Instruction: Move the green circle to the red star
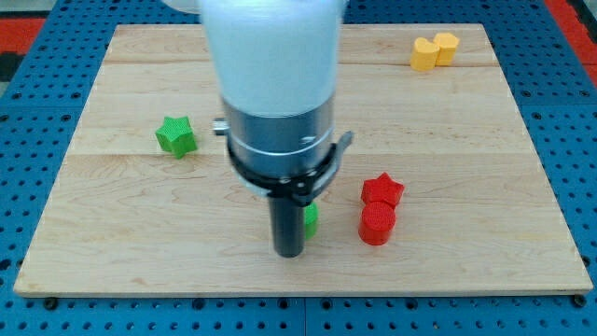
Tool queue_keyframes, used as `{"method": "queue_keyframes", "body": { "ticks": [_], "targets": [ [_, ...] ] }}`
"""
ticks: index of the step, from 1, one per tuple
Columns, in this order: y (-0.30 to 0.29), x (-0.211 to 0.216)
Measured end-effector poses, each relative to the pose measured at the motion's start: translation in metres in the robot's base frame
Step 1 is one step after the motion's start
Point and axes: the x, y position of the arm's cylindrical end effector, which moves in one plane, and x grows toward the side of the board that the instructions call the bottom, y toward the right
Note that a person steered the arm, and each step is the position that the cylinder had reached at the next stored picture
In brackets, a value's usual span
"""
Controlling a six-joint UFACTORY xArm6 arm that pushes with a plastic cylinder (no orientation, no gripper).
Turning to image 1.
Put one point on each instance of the red cylinder block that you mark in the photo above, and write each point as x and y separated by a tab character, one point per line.
376	223

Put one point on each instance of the wooden board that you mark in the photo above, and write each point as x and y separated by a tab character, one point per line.
441	192

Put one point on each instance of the red star block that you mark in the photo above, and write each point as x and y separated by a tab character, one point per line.
383	189

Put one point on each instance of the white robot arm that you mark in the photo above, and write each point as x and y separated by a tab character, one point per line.
276	69

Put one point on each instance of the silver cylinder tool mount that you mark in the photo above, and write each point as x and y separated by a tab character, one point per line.
292	157

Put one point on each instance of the yellow hexagon block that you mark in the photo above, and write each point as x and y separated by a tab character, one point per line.
448	43

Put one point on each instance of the green cylinder block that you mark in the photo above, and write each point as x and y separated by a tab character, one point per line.
311	215

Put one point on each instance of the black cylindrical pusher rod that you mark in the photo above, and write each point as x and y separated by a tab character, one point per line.
287	227

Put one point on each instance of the yellow heart block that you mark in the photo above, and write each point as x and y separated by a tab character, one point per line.
424	54

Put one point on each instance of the green star block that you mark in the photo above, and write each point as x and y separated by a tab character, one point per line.
176	136

